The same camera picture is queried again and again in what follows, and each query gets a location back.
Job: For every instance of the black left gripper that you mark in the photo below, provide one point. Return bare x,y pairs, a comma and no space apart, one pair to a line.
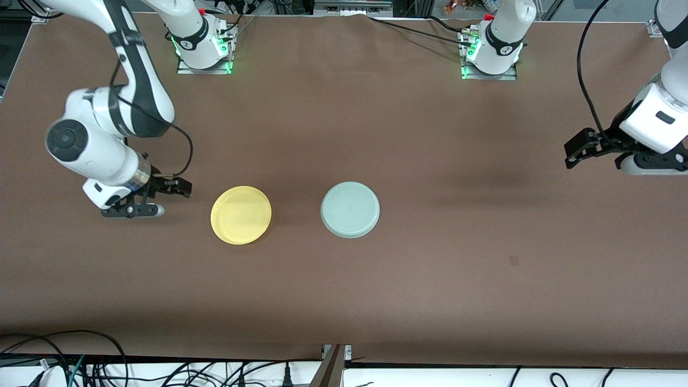
611,137

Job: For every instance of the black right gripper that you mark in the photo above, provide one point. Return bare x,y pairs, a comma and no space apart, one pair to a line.
156,184

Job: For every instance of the yellow round plate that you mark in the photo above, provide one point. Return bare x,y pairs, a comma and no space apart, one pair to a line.
241,215

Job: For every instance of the pale green round plate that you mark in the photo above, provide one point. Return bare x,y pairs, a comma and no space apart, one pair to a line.
350,210

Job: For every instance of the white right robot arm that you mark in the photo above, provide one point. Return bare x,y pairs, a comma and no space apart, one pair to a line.
97,145

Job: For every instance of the brown table cover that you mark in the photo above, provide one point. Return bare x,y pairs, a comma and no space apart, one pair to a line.
344,295

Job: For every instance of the black power plug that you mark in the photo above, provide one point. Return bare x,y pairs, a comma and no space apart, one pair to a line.
287,379

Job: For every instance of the slanted metal profile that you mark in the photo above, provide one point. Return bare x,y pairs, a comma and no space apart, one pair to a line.
330,371

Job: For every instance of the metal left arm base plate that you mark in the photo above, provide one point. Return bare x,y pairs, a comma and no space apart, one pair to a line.
505,77

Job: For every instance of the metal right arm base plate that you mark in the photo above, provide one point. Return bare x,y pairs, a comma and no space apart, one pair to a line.
204,71

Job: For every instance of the aluminium corner frame profile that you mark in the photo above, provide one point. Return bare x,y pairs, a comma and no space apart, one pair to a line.
656,28

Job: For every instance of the small metal bracket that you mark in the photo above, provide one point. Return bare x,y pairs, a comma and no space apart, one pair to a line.
348,352

